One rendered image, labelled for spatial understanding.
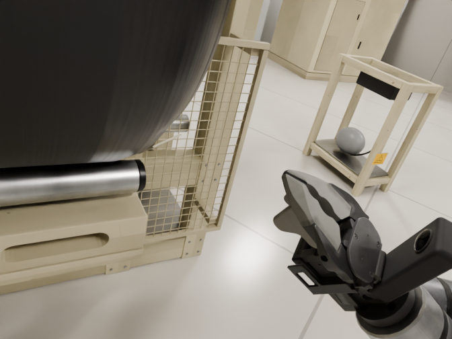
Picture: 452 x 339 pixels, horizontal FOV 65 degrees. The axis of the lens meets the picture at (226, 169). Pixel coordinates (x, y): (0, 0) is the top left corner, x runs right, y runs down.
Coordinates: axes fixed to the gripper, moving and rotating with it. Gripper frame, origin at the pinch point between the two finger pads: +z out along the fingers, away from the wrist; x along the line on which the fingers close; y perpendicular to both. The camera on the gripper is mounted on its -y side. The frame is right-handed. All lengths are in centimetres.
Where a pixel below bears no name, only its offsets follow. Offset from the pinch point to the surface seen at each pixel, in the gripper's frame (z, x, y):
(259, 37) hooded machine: -24, 528, 332
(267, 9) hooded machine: 2, 543, 298
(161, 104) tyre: 14.6, -4.6, 2.1
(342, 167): -104, 168, 114
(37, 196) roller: 16.5, -11.3, 21.5
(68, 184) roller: 15.0, -8.3, 20.3
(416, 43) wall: -224, 685, 186
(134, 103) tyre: 16.1, -6.6, 2.1
